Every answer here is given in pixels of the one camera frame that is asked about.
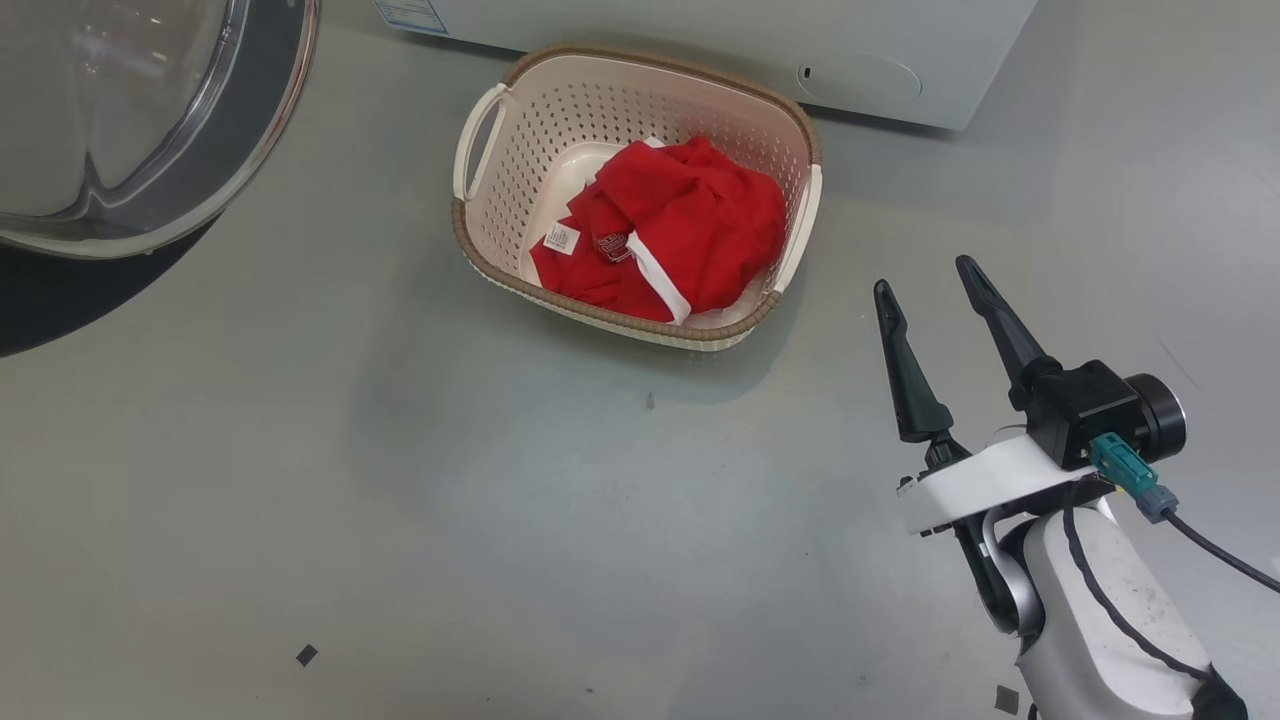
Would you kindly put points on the cream perforated laundry basket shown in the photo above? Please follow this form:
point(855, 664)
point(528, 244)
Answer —
point(520, 150)

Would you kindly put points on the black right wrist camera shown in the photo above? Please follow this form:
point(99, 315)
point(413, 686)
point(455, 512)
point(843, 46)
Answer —
point(1090, 405)

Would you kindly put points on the round glass washing machine door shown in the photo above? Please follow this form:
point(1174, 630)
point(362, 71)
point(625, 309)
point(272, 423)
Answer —
point(150, 100)

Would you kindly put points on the white washing machine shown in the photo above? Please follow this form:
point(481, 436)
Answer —
point(700, 30)

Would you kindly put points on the blue energy label sticker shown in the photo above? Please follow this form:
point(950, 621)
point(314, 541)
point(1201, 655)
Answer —
point(412, 15)

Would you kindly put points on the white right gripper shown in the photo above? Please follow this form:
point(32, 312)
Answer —
point(990, 480)

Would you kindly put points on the small black floor tape piece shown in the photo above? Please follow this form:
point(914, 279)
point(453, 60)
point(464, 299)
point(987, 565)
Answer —
point(307, 656)
point(1006, 700)

